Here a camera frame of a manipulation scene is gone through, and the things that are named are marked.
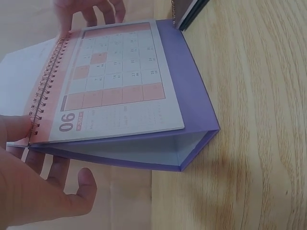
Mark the person's left hand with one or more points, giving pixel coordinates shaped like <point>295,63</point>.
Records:
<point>26,194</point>

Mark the person's right hand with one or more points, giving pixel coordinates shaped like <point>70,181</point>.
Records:
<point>69,6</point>

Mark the person's right thumb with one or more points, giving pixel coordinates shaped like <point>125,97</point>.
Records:
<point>65,22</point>

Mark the person's right fingers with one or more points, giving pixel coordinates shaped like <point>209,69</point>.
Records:
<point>107,14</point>

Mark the person's left thumb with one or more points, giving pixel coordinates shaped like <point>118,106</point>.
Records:
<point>15,127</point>

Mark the purple spiral desk calendar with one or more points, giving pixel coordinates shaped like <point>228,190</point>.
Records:
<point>194,79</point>

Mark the dark spiral-bound book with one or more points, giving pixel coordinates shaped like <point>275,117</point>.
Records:
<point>183,12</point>

